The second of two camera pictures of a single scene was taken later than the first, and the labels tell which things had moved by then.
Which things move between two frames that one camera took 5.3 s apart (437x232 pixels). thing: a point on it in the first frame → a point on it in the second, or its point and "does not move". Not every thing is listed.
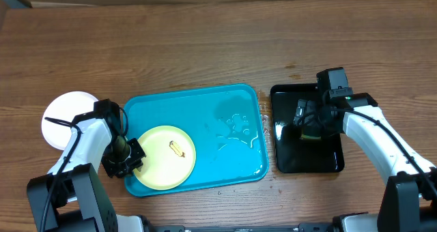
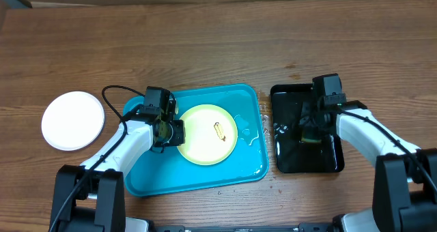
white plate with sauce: x=65 y=107 does not move
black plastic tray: x=293 y=153 does not move
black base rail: x=303 y=227 does not move
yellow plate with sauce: x=171 y=157 → x=211 y=134
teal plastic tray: x=224 y=124 does not move
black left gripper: x=115 y=169 → x=179 y=137
